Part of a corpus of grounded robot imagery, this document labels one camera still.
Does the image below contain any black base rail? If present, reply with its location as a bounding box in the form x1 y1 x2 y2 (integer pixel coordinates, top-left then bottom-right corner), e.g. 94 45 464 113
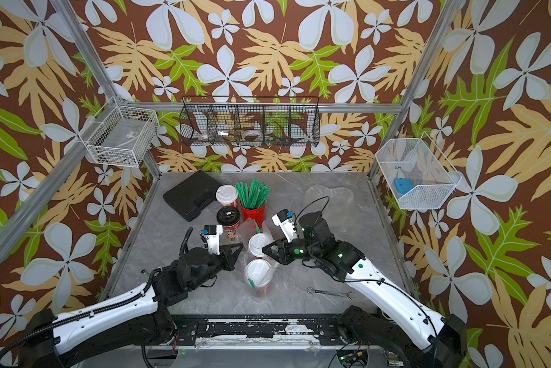
134 313 350 347

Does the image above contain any green wrapped straws bundle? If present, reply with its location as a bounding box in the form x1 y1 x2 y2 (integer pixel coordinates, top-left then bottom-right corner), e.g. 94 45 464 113
235 179 272 210

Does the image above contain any red cup white lid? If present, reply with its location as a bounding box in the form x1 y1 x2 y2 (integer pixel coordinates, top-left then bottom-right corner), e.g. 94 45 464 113
249 233 273 259
245 259 275 297
216 185 239 207

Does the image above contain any red cup white lid front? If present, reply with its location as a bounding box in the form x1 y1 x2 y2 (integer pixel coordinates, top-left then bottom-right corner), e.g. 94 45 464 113
245 259 275 297

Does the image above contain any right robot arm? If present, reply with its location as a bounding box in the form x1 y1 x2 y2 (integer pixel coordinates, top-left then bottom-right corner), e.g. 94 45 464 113
262 209 467 367

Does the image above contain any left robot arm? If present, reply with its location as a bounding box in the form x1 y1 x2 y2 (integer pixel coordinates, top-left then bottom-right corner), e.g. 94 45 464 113
0 243 243 367

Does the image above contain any red cup black lid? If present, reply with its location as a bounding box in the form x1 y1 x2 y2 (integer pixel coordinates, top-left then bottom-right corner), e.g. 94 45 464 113
216 205 241 242

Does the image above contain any white mesh basket right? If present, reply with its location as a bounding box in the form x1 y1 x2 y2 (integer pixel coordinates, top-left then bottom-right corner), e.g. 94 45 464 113
376 133 462 212

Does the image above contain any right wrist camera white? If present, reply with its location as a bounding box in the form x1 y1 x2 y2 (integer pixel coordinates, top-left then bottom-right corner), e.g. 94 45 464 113
272 209 298 242

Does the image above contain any clear plastic bag back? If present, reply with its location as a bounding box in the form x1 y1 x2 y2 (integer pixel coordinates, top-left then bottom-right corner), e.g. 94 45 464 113
303 185 358 233

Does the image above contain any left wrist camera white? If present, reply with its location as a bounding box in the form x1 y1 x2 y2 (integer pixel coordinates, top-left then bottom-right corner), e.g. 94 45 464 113
200 225 223 255

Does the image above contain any metal wrench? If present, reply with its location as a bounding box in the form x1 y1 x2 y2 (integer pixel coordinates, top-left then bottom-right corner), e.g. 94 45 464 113
306 287 354 300

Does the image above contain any white wire basket left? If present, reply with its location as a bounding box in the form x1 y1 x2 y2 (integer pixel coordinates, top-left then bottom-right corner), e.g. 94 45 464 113
81 98 159 168

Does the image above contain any red plastic straw cup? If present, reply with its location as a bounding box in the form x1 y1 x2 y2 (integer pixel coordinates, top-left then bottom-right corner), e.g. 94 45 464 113
242 205 266 228

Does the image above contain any black plastic tool case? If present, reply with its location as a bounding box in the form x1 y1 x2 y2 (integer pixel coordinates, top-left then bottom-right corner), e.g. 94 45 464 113
163 171 222 222

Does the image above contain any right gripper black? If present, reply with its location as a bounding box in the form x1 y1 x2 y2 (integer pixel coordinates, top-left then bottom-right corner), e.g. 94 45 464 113
262 236 324 266

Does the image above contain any blue object in basket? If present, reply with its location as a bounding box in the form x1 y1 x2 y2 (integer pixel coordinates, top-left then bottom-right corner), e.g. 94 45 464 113
394 178 415 196

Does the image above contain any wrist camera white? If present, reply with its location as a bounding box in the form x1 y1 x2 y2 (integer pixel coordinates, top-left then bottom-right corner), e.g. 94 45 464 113
272 209 298 242
200 225 223 255

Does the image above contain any black wire basket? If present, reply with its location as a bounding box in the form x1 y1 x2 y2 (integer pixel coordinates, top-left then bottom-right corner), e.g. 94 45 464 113
177 96 321 147

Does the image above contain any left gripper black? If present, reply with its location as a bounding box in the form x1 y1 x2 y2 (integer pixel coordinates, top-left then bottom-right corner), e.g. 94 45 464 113
189 241 244 291

